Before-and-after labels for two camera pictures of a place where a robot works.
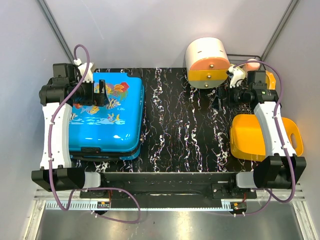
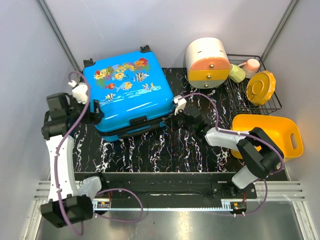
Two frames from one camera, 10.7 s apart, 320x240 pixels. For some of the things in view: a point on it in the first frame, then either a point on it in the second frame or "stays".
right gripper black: x=221 y=93 to x=170 y=121
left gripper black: x=95 y=99 to x=93 y=117
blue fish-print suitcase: x=115 y=131 to x=135 y=93
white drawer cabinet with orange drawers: x=207 y=62 stays
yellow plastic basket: x=247 y=137 stays
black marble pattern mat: x=187 y=129 stays
